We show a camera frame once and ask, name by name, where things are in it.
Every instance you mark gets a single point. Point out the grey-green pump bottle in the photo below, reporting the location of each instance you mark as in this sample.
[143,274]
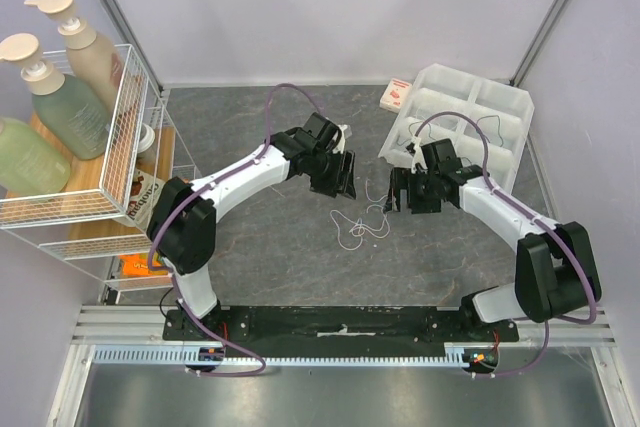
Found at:
[64,104]

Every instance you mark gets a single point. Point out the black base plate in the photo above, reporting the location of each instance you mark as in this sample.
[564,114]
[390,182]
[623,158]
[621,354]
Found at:
[352,330]

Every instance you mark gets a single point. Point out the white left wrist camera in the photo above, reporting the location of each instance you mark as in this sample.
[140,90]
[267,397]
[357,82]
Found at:
[345,134]

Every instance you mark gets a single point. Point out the white plastic compartment tray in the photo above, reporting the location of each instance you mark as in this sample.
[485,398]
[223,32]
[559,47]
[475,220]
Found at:
[444,101]

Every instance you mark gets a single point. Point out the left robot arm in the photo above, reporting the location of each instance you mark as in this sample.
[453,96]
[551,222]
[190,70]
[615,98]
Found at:
[183,226]

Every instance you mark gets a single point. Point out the white slotted cable duct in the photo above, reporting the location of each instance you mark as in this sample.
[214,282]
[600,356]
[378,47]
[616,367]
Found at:
[208,355]

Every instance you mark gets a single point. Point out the orange snack packet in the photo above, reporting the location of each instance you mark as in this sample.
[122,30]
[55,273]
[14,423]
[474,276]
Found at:
[137,265]

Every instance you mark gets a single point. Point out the brown white snack bag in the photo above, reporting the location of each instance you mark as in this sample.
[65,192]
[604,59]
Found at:
[144,193]

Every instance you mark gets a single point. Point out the beige pump bottle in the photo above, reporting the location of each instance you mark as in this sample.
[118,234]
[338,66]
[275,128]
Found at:
[92,56]

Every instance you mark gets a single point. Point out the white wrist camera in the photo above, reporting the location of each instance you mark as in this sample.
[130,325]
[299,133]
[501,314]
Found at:
[418,162]
[345,134]

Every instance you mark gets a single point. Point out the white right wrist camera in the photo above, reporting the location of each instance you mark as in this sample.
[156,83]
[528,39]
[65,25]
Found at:
[418,162]

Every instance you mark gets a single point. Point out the white wire basket shelf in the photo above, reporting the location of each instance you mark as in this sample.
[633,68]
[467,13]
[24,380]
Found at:
[137,93]

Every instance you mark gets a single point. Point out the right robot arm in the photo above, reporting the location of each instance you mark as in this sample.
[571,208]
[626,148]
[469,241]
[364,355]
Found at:
[555,271]

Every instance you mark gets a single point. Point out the small red white box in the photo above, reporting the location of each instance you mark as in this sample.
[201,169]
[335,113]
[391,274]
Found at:
[394,95]

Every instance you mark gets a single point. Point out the small white cup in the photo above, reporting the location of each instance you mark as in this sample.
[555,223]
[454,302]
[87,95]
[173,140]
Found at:
[146,139]

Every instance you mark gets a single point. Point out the light green bottle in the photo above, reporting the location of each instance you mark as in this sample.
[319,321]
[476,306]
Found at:
[30,166]

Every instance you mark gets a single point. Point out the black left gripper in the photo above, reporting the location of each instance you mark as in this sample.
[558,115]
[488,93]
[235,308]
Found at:
[340,182]

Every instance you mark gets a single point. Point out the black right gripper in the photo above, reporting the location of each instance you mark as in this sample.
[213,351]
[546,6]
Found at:
[403,190]

